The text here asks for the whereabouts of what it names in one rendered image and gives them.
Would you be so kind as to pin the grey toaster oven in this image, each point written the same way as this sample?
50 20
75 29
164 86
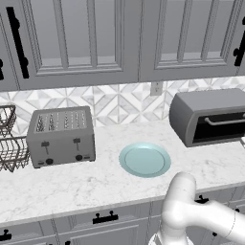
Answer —
197 105

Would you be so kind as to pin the black glass toaster oven door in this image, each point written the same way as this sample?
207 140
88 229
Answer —
220 132

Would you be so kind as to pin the grey drawer front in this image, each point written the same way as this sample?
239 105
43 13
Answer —
127 215
25 231
223 195

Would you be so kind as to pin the grey four-slot toaster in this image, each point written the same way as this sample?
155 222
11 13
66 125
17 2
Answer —
60 143

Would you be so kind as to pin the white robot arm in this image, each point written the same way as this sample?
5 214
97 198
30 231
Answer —
186 210

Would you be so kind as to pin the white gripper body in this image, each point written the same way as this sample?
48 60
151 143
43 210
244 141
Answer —
243 142

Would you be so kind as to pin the white wall outlet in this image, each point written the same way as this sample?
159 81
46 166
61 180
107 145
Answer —
156 88

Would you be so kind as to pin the grey wall cupboard door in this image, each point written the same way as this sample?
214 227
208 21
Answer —
79 38
5 48
191 38

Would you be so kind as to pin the light blue plate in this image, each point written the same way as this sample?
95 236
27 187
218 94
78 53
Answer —
145 160

